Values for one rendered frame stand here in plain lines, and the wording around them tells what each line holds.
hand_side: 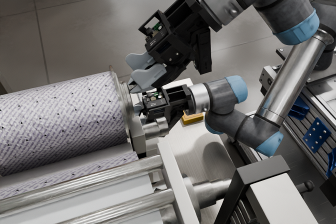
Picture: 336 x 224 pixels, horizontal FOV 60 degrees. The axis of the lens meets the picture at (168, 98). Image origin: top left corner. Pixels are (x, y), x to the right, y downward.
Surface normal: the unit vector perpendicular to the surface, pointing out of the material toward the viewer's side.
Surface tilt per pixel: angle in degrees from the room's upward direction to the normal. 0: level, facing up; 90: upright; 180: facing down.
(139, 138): 90
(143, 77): 90
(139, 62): 87
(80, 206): 0
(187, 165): 0
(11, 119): 28
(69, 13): 0
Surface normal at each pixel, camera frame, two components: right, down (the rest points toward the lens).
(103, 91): 0.10, -0.37
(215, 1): -0.24, 0.26
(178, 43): 0.31, 0.74
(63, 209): 0.00, -0.63
